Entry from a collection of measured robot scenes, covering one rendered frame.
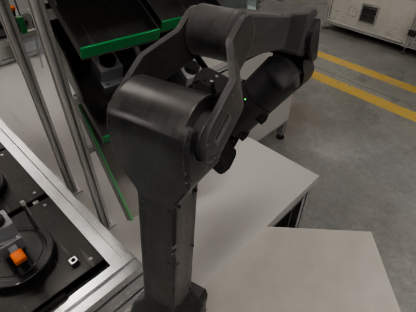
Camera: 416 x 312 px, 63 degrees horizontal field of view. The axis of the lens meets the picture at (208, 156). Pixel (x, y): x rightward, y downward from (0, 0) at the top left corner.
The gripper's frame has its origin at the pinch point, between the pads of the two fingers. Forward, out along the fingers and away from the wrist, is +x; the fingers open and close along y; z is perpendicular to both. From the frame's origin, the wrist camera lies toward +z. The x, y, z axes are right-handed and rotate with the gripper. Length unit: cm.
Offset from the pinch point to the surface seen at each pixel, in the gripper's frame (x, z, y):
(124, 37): -3.1, 20.5, -1.5
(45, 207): 43.4, 15.6, 2.7
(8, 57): 95, 84, -72
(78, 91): 12.4, 22.8, -1.9
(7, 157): 55, 34, -8
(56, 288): 35.6, 2.6, 18.0
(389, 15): 3, -91, -384
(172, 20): -5.7, 17.9, -11.2
